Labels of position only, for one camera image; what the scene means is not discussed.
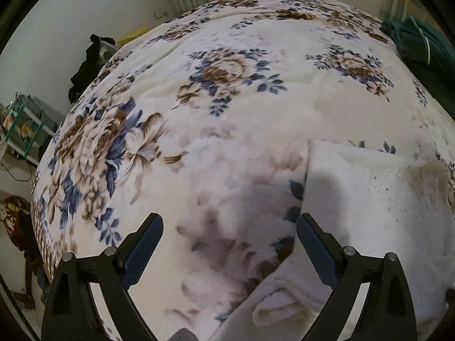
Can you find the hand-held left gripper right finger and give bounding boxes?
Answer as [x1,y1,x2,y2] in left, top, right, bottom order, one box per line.
[296,213,417,341]

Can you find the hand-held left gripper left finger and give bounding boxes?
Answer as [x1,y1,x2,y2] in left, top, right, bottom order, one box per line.
[41,213,164,341]

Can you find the white fluffy garment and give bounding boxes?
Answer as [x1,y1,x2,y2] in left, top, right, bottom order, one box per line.
[210,138,455,341]

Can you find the black hanging clothes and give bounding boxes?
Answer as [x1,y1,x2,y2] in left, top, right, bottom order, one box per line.
[68,34,116,102]

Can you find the dark green clothes pile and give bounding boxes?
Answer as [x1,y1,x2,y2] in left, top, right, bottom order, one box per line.
[380,15,455,75]

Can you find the brown patterned bag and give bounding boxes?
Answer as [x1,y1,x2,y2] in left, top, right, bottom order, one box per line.
[0,195,36,249]

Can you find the floral printed blanket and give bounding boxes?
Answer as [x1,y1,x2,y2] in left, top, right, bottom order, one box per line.
[30,0,455,341]

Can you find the yellow box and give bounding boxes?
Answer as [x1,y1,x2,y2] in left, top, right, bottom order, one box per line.
[118,25,153,47]

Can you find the green frame rack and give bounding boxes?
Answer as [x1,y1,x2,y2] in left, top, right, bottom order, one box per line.
[0,92,59,166]

